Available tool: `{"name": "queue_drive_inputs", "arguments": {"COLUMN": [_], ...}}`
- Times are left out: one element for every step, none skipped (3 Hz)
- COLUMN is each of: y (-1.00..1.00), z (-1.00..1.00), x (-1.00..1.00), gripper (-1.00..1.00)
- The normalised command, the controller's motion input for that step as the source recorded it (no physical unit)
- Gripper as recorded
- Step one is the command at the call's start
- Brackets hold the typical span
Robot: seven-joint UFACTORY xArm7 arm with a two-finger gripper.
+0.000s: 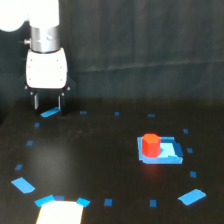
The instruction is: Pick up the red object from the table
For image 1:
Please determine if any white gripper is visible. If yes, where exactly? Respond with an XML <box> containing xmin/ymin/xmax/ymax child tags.
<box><xmin>26</xmin><ymin>48</ymin><xmax>68</xmax><ymax>111</ymax></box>

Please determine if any red cylindrical block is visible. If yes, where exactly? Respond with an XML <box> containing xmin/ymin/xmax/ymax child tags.
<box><xmin>142</xmin><ymin>133</ymin><xmax>161</xmax><ymax>158</ymax></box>

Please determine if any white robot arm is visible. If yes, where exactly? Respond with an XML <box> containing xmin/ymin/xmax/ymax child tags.
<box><xmin>0</xmin><ymin>0</ymin><xmax>70</xmax><ymax>111</ymax></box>

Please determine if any long blue tape strip top-left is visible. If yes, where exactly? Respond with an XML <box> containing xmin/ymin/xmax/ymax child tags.
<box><xmin>41</xmin><ymin>107</ymin><xmax>60</xmax><ymax>118</ymax></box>

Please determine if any black backdrop curtain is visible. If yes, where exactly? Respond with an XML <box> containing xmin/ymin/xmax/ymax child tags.
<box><xmin>0</xmin><ymin>0</ymin><xmax>224</xmax><ymax>101</ymax></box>

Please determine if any large blue tape piece left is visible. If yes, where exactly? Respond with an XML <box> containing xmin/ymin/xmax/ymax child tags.
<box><xmin>12</xmin><ymin>177</ymin><xmax>35</xmax><ymax>194</ymax></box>

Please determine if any large blue tape piece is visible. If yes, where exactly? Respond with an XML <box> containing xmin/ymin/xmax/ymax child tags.
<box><xmin>178</xmin><ymin>189</ymin><xmax>206</xmax><ymax>206</ymax></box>
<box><xmin>12</xmin><ymin>177</ymin><xmax>35</xmax><ymax>194</ymax></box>

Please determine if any blue tape left of paper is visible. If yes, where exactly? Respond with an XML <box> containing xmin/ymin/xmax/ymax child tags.
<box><xmin>34</xmin><ymin>195</ymin><xmax>55</xmax><ymax>207</ymax></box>

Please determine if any blue tape of paper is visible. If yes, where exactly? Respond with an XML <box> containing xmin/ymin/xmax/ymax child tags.
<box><xmin>34</xmin><ymin>195</ymin><xmax>55</xmax><ymax>207</ymax></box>
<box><xmin>77</xmin><ymin>198</ymin><xmax>90</xmax><ymax>207</ymax></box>

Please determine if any blue tape right of paper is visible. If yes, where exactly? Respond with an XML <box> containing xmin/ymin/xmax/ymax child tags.
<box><xmin>77</xmin><ymin>198</ymin><xmax>90</xmax><ymax>207</ymax></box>

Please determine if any white paper sheet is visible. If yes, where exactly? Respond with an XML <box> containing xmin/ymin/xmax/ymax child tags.
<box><xmin>36</xmin><ymin>201</ymin><xmax>83</xmax><ymax>224</ymax></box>

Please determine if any blue tape square pad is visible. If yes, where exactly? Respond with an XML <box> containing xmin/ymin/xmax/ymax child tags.
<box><xmin>137</xmin><ymin>137</ymin><xmax>183</xmax><ymax>164</ymax></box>

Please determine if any large blue tape piece right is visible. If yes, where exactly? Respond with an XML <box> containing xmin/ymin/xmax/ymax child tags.
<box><xmin>178</xmin><ymin>189</ymin><xmax>206</xmax><ymax>206</ymax></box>

